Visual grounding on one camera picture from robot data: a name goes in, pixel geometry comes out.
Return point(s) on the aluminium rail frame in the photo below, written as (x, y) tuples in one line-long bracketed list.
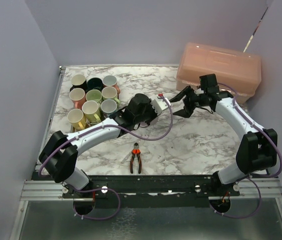
[(41, 190)]

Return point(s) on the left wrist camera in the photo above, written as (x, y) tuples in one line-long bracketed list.
[(158, 103)]

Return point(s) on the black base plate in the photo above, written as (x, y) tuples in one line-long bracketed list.
[(143, 191)]

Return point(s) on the blue dotted mug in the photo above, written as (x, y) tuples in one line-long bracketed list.
[(109, 107)]

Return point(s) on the pink plastic storage box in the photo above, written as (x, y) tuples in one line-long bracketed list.
[(239, 70)]

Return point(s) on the pink terracotta mug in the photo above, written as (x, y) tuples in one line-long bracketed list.
[(111, 81)]

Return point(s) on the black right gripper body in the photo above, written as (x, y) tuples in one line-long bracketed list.
[(194, 100)]

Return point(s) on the light green mug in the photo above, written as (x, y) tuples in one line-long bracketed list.
[(110, 93)]

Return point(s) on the lime green faceted mug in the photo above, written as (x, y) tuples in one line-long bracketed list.
[(91, 111)]

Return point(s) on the mauve purple mug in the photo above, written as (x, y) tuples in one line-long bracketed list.
[(154, 121)]

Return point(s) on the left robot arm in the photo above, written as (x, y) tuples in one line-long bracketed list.
[(60, 153)]

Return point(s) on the yellow mug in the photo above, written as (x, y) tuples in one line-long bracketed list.
[(77, 119)]

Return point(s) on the steel tray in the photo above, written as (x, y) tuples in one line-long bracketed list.
[(74, 130)]

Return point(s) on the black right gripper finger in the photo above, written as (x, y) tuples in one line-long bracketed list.
[(186, 112), (187, 91)]

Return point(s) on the dark teal mug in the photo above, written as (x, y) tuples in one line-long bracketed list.
[(95, 83)]

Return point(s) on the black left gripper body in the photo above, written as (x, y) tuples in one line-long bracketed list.
[(149, 114)]

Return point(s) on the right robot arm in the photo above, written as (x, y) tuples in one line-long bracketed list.
[(258, 148)]

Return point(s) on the sage green mug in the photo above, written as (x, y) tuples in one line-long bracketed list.
[(94, 95)]

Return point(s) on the clear handle screwdriver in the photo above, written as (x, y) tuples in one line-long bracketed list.
[(126, 158)]

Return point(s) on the black mug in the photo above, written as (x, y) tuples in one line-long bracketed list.
[(78, 81)]

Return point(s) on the pink and blue mug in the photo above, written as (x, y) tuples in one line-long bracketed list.
[(78, 97)]

